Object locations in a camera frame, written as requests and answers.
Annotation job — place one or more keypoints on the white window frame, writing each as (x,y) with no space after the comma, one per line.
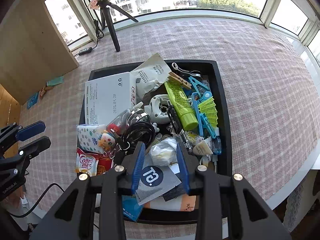
(266,2)

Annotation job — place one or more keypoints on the silver metal clip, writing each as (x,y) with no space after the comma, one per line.
(138,116)

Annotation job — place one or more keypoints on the white star print tissue pack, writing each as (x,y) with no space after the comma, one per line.
(87,137)

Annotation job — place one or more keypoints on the white desktop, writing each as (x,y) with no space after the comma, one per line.
(295,177)

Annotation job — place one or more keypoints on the blue tissue packet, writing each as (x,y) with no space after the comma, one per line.
(131,208)

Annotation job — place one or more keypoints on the orange and white packet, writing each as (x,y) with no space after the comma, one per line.
(172,203)

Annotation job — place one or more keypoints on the black tripod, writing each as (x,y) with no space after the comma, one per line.
(111,20)

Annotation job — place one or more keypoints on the grey packet with black circle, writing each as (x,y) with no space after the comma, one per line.
(155,177)

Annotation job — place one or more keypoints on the beige triangular packet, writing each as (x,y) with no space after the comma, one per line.
(202,148)

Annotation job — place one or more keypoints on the light oak wooden board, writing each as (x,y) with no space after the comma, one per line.
(32,42)

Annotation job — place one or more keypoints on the pink checked tablecloth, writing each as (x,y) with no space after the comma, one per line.
(250,80)

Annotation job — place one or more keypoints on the lime green mesh shuttlecock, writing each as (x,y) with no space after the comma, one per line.
(210,110)

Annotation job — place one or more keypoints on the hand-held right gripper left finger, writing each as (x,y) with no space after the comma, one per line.
(138,166)

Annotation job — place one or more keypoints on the lime green tube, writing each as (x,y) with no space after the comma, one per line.
(182,105)

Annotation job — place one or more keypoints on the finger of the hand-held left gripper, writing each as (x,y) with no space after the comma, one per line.
(37,145)
(31,130)

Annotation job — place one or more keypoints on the black pen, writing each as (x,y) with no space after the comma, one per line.
(186,141)

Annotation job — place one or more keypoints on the wooden clothespin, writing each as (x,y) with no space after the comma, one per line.
(180,80)

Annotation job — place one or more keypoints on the clear plastic bag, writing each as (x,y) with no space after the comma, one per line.
(163,152)

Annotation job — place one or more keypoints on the red creamer sachet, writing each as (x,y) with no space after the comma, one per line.
(86,161)
(44,91)

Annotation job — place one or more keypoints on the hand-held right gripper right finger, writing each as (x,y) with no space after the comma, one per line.
(182,167)

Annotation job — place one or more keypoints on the white cardboard box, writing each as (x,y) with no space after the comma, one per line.
(107,100)

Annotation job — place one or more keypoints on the red gold print packet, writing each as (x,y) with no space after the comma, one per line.
(105,163)

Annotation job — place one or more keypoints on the torn white paper packet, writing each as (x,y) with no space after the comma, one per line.
(150,77)

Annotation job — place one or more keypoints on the teal tube with black cap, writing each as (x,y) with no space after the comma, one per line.
(55,81)

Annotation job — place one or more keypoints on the pine plank panel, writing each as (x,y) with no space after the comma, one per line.
(8,120)

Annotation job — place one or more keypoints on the black tray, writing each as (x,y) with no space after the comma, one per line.
(222,105)

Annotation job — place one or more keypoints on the small blue bottle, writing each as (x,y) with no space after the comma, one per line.
(217,142)

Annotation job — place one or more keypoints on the blue wet wipe packet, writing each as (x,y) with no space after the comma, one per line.
(32,101)

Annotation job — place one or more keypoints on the white round plastic gadget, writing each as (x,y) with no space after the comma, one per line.
(160,107)

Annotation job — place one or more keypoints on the blue clothes clip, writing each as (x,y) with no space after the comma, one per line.
(206,126)
(205,98)
(197,83)

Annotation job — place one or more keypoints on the white patterned cloth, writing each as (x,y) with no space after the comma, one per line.
(300,207)

